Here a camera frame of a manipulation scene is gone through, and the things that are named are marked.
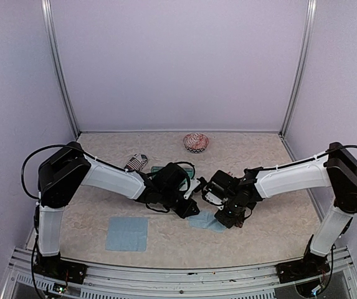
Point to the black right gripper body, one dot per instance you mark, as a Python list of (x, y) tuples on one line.
[(236, 212)]

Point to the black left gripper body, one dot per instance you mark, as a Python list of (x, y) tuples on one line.
[(181, 210)]

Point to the blue cleaning cloth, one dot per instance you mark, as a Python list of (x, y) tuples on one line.
[(206, 220), (127, 234)]

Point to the blue-green leather glasses case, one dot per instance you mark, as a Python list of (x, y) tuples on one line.
[(173, 175)]

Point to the brown sunglasses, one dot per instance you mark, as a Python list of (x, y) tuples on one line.
[(239, 222)]

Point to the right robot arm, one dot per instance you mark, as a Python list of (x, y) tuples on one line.
[(335, 168)]

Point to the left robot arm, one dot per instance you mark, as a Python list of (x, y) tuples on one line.
[(70, 167)]

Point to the american flag glasses case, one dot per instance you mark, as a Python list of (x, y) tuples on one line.
[(137, 162)]

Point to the red patterned ceramic bowl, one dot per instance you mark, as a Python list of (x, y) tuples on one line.
[(195, 142)]

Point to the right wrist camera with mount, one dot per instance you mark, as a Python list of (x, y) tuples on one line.
[(207, 194)]

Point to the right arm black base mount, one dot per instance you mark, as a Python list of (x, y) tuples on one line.
[(310, 265)]

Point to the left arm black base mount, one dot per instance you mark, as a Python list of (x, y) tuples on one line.
[(60, 269)]

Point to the front aluminium rail base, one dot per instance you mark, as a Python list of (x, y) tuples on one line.
[(112, 281)]

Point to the right aluminium frame post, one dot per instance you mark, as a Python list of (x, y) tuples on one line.
[(301, 66)]

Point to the aluminium frame post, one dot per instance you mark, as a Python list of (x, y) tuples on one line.
[(57, 63), (301, 66)]

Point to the left aluminium frame post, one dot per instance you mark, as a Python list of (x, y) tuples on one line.
[(57, 63)]

